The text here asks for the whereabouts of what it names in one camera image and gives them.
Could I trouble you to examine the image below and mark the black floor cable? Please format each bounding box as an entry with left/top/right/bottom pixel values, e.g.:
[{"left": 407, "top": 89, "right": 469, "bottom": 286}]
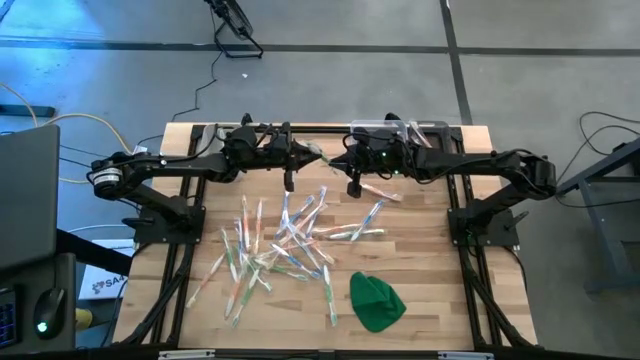
[
  {"left": 554, "top": 110, "right": 640, "bottom": 209},
  {"left": 172, "top": 49, "right": 221, "bottom": 122}
]

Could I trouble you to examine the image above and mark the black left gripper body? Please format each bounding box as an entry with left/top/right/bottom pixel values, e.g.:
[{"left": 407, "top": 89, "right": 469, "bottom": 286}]
[{"left": 257, "top": 121, "right": 296, "bottom": 194}]

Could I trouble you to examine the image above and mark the grey translucent plastic bin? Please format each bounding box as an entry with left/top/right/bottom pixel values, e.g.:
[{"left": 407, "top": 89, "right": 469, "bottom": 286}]
[{"left": 407, "top": 119, "right": 450, "bottom": 151}]

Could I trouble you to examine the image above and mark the dark grey monitor back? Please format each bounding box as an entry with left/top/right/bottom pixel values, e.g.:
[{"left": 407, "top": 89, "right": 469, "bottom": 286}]
[{"left": 0, "top": 124, "right": 61, "bottom": 271}]

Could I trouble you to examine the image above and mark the green cloth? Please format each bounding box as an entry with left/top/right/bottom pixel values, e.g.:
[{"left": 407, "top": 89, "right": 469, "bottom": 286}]
[{"left": 348, "top": 271, "right": 407, "bottom": 334}]

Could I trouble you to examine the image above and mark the clear plastic bin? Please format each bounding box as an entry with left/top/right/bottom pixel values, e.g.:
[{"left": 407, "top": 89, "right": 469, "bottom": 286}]
[{"left": 349, "top": 119, "right": 409, "bottom": 141}]

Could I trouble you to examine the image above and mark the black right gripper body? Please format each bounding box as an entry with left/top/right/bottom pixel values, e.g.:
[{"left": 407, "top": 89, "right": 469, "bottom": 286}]
[{"left": 344, "top": 128, "right": 401, "bottom": 198}]

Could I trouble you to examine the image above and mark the white cardboard box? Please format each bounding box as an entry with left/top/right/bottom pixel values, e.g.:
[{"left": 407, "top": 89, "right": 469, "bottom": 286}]
[{"left": 78, "top": 238, "right": 134, "bottom": 301}]

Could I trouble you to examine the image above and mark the black computer mouse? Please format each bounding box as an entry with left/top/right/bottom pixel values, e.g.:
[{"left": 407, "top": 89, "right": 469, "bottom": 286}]
[{"left": 33, "top": 288, "right": 66, "bottom": 341}]

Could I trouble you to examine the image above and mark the dark blue metal stand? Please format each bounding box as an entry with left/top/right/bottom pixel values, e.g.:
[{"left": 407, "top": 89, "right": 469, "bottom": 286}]
[{"left": 557, "top": 137, "right": 640, "bottom": 294}]

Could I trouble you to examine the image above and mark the yellow cable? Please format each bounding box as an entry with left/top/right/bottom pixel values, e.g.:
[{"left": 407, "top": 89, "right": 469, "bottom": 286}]
[{"left": 0, "top": 82, "right": 136, "bottom": 184}]

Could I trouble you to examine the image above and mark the cloudy white plastic bin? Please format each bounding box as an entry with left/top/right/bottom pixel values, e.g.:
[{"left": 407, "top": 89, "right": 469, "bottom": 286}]
[{"left": 199, "top": 123, "right": 225, "bottom": 157}]

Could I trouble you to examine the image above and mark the white metal bracket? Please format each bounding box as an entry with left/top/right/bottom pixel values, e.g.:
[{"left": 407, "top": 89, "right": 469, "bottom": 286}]
[
  {"left": 438, "top": 351, "right": 494, "bottom": 360},
  {"left": 158, "top": 349, "right": 216, "bottom": 360}
]

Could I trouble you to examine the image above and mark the black keyboard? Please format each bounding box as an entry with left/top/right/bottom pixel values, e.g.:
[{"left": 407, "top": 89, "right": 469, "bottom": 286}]
[{"left": 0, "top": 287, "right": 21, "bottom": 349}]

